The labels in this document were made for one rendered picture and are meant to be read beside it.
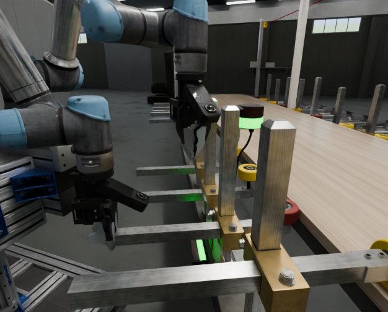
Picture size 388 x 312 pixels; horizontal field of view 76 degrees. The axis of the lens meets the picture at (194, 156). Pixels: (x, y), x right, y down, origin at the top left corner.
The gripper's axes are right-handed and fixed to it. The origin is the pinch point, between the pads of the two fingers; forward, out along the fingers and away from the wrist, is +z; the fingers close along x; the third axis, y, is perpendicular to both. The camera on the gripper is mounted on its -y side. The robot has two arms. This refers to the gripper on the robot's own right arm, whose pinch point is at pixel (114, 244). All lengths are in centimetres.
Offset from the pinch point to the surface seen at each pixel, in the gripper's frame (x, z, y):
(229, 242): 4.9, -2.4, -27.1
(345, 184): -11, -9, -66
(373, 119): -82, -14, -136
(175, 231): 1.4, -3.8, -14.7
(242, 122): -2.3, -29.6, -30.2
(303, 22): -160, -77, -124
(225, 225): 1.7, -5.1, -27.0
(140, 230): 0.2, -3.8, -6.4
